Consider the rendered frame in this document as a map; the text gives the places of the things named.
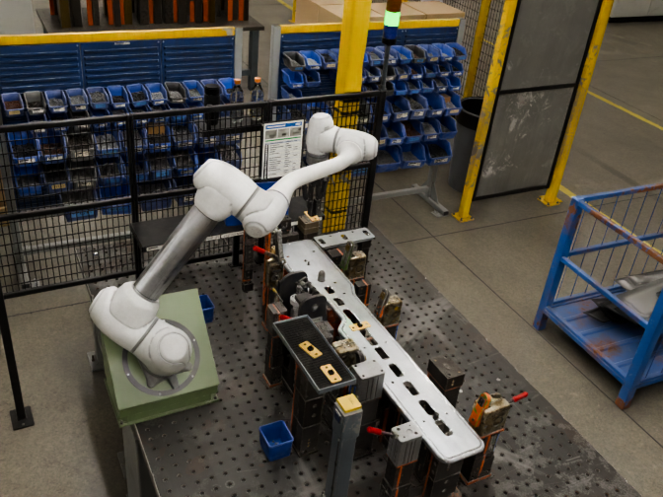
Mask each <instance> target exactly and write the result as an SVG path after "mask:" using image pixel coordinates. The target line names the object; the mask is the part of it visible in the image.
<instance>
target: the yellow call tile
mask: <svg viewBox="0 0 663 497"><path fill-rule="evenodd" d="M336 401H337V403H338V404H339V406H340V407H341V409H342V410H343V411H344V413H347V412H351V411H354V410H357V409H360V408H362V405H361V404H360V402H359V401H358V400H357V398H356V397H355V396H354V394H353V393H352V394H349V395H346V396H342V397H339V398H337V399H336Z"/></svg>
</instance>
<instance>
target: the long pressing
mask: <svg viewBox="0 0 663 497"><path fill-rule="evenodd" d="M282 245H283V255H284V258H285V259H286V263H284V268H285V270H286V271H287V272H288V273H290V272H292V271H299V270H304V271H305V272H306V273H307V275H308V280H309V281H311V282H312V285H313V286H315V287H316V290H319V291H320V293H321V294H323V295H325V296H326V298H327V304H328V305H329V306H330V307H331V309H332V310H333V311H334V312H335V314H336V315H337V316H338V317H339V318H340V320H341V323H340V325H339V327H338V330H337V332H338V334H339V336H340V337H341V338H342V339H347V338H352V339H353V340H354V341H355V343H356V344H357V345H358V346H359V350H360V349H361V350H362V351H363V352H364V354H365V356H366V361H368V360H372V359H376V360H377V361H378V363H379V364H380V365H381V366H382V368H383V369H384V370H385V372H386V373H385V379H384V384H383V392H384V393H385V394H386V395H387V397H388V398H389V399H390V401H391V402H392V403H393V404H394V406H395V407H396V408H397V410H398V411H399V412H400V413H401V415H402V416H403V417H404V418H405V420H406V421H407V422H410V421H412V422H414V424H415V425H416V426H417V427H418V429H419V430H420V431H421V432H422V434H423V436H422V442H423V443H424V444H425V446H426V447H427V448H428V449H429V451H430V452H431V453H432V454H433V456H434V457H435V458H437V459H438V460H439V461H440V462H443V463H453V462H458V461H460V460H463V459H466V458H468V457H471V456H474V455H476V454H479V453H481V452H482V451H483V449H484V442H483V440H482V439H481V438H480V436H479V435H478V434H477V433H476V432H475V430H474V429H473V428H472V427H471V426H470V425H469V424H468V422H467V421H466V420H465V419H464V418H463V417H462V416H461V414H460V413H459V412H458V411H457V410H456V409H455V408H454V406H453V405H452V404H451V403H450V402H449V401H448V399H447V398H446V397H445V396H444V395H443V394H442V393H441V391H440V390H439V389H438V388H437V387H435V386H434V384H433V383H432V382H431V381H430V380H429V379H428V378H427V376H426V375H425V374H424V373H423V372H422V371H421V370H420V368H419V367H418V366H417V365H416V364H415V363H414V361H413V360H412V359H411V358H410V357H409V356H408V355H407V353H406V352H405V351H404V350H403V349H402V348H401V346H400V345H399V344H398V343H397V342H396V341H395V339H394V338H393V337H392V336H391V335H390V334H389V333H388V331H387V330H386V329H385V328H384V327H383V326H382V325H381V323H380V322H379V321H378V320H377V319H376V318H375V317H374V315H373V314H372V313H371V312H370V311H369V310H368V309H367V307H366V306H365V305H364V304H363V303H362V302H361V301H360V299H359V298H358V297H357V296H356V294H355V288H354V285H353V284H352V283H351V282H350V281H349V279H348V278H347V277H346V276H345V275H344V274H343V273H342V272H341V270H340V269H339V268H338V267H337V266H336V265H335V264H334V262H333V261H332V260H331V259H330V258H329V257H328V256H327V254H326V253H325V252H324V251H323V250H322V249H321V248H320V246H319V245H318V244H317V243H316V242H315V241H313V240H302V241H297V242H292V243H286V244H282ZM287 256H289V257H287ZM305 259H306V260H307V261H304V260H305ZM308 261H310V265H307V264H308ZM320 270H323V271H324V272H325V273H326V278H325V281H324V282H319V281H318V274H319V271H320ZM333 282H335V283H333ZM326 287H331V288H332V290H333V291H334V293H332V294H329V293H328V292H327V291H326V290H325V288H326ZM343 293H345V294H343ZM336 298H340V299H341V300H342V301H343V303H344V305H343V306H339V305H338V304H337V303H336V302H335V301H334V300H333V299H336ZM345 310H350V311H351V312H352V313H353V315H354V316H355V317H356V318H357V319H358V321H359V322H362V321H366V320H367V321H368V322H369V323H370V325H371V327H367V328H363V329H366V330H367V331H368V333H369V334H370V335H371V336H372V337H373V339H374V340H375V341H376V342H377V343H378V344H377V345H374V346H372V345H371V344H370V343H369V342H368V341H367V340H366V338H365V337H364V336H363V335H362V334H361V332H360V331H359V330H356V331H352V330H351V328H350V327H349V326H350V325H351V324H353V323H352V321H351V320H350V319H349V318H348V317H347V315H346V314H345V313H344V312H343V311H345ZM385 341H386V342H387V343H386V342H385ZM364 347H365V348H364ZM378 347H380V348H382V349H383V350H384V352H385V353H386V354H387V355H388V356H389V359H386V360H383V359H382V358H381V357H380V355H379V354H378V353H377V352H376V351H375V348H378ZM392 364H395V365H396V366H397V367H398V368H399V370H400V371H401V372H402V373H403V374H404V375H403V376H402V377H397V376H396V375H395V374H394V372H393V371H392V370H391V369H390V368H389V365H392ZM392 382H394V383H393V384H392ZM406 382H410V383H411V384H412V385H413V387H414V388H415V389H416V390H417V391H418V393H419V394H418V395H412V394H411V393H410V392H409V391H408V390H407V388H406V387H405V386H404V383H406ZM423 400H425V401H426V402H427V403H428V404H429V406H430V407H431V408H432V409H433V410H434V412H435V411H437V412H439V419H437V420H434V419H433V418H432V415H433V414H432V415H428V414H427V413H426V411H425V410H424V409H423V408H422V407H421V405H420V404H419V402H420V401H423ZM446 413H448V414H446ZM439 420H441V421H443V422H444V424H445V425H446V426H447V427H448V428H449V430H450V431H451V432H452V433H453V434H452V435H450V436H446V435H444V433H443V432H442V431H441V430H440V428H439V427H438V426H437V425H436V424H435V422H436V421H439ZM423 421H425V422H423Z"/></svg>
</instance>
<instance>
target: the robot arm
mask: <svg viewBox="0 0 663 497"><path fill-rule="evenodd" d="M306 144H307V159H306V162H307V164H308V167H305V168H302V169H299V170H296V171H294V172H291V173H289V174H287V175H286V176H284V177H282V178H281V179H280V180H279V181H278V182H277V183H276V184H274V185H273V186H272V187H271V188H269V189H268V190H267V191H265V190H263V189H262V188H260V187H259V186H258V185H256V184H255V183H254V182H253V181H252V180H251V179H250V178H249V177H247V176H246V175H245V174H244V173H242V172H241V171H239V170H238V169H236V168H235V167H233V166H232V165H230V164H228V163H226V162H223V161H220V160H214V159H208V160H207V161H206V162H205V163H204V164H203V165H202V166H201V167H200V168H199V169H198V170H197V171H196V172H195V173H194V175H193V184H194V186H195V187H196V188H197V191H196V195H195V197H194V205H193V206H192V207H191V208H190V210H189V211H188V212H187V214H186V215H185V216H184V218H183V219H182V220H181V222H180V223H179V224H178V226H177V227H176V228H175V230H174V231H173V232H172V233H171V235H170V236H169V238H168V239H167V241H166V242H165V243H164V244H163V246H162V247H161V248H160V250H159V251H158V252H157V254H156V255H155V256H154V257H153V259H152V260H151V261H150V263H149V264H148V265H147V267H146V268H145V269H144V270H143V272H142V273H141V274H140V276H139V277H138V278H137V280H136V281H131V282H126V283H124V284H123V285H122V286H120V287H119V288H116V287H114V286H111V287H107V288H106V289H103V290H101V291H100V293H99V294H98V295H97V297H96V298H95V300H94V301H93V303H92V304H91V306H90V308H89V313H90V317H91V319H92V321H93V322H94V324H95V325H96V327H97V328H98V329H99V330H100V331H101V332H102V333H103V334H104V335H106V336H107V337H108V338H109V339H111V340H112V341H113V342H115V343H116V344H118V345H119V346H121V347H122V348H124V349H126V350H128V351H129V352H131V353H132V354H133V355H135V356H136V357H137V359H138V362H139V364H140V366H141V369H142V371H143V373H144V375H145V378H146V384H147V387H148V388H153V387H154V386H156V385H158V384H159V383H160V382H162V381H164V380H168V382H169V384H170V385H171V387H172V388H173V390H174V389H176V388H179V387H180V386H179V382H178V378H177V374H179V373H182V372H187V371H190V370H191V369H192V364H191V363H190V362H189V360H190V357H191V353H192V346H191V342H190V339H189V338H188V336H187V335H186V334H185V333H184V332H183V331H182V330H180V329H178V328H175V327H174V326H172V325H170V324H168V323H166V322H164V321H163V320H161V319H159V318H157V317H156V314H157V312H158V310H159V298H160V296H161V295H162V294H163V293H164V291H165V290H166V289H167V287H168V286H169V285H170V284H171V282H172V281H173V280H174V279H175V277H176V276H177V275H178V273H179V272H180V271H181V270H182V268H183V267H184V265H185V264H186V263H187V262H188V260H189V259H190V258H191V257H192V255H193V254H194V253H195V251H196V250H197V249H198V248H199V246H200V245H201V244H202V243H203V241H204V240H205V239H206V237H207V236H208V235H209V234H210V232H211V231H212V230H213V229H214V227H215V226H216V225H217V223H218V222H221V221H224V220H225V219H227V218H228V217H230V216H231V215H233V216H234V217H236V218H237V219H238V220H239V221H240V222H241V223H242V225H243V228H244V230H245V231H246V233H247V234H248V235H249V236H251V237H253V238H262V237H264V236H266V235H268V234H269V233H271V232H272V231H273V230H274V229H275V228H276V227H277V226H278V225H279V224H280V222H281V221H282V219H283V218H284V216H285V214H286V211H287V209H288V207H289V203H290V200H291V197H292V194H293V192H294V190H295V189H297V188H298V187H300V186H302V190H303V199H304V200H305V201H307V208H308V213H307V214H308V215H309V216H310V217H312V213H314V214H315V216H317V213H318V207H319V206H320V202H321V199H324V198H325V194H326V190H327V187H328V183H329V181H330V179H331V178H330V177H328V176H329V175H332V174H335V173H337V172H340V171H342V170H344V169H345V168H347V167H348V166H349V165H354V164H357V163H358V162H362V161H369V160H372V159H374V158H375V157H376V156H377V152H378V141H377V139H376V138H375V137H373V136H372V135H370V134H368V133H365V132H362V131H358V130H354V129H345V128H339V127H337V126H335V125H333V120H332V117H331V116H330V115H329V114H328V113H323V112H318V113H315V114H314V115H313V116H312V117H311V118H310V120H309V124H308V128H307V135H306ZM330 153H336V154H337V157H335V158H333V159H330V160H329V154H330ZM322 182H323V184H322ZM307 183H308V184H309V189H308V190H307ZM315 186H316V198H314V201H312V198H313V192H314V187H315Z"/></svg>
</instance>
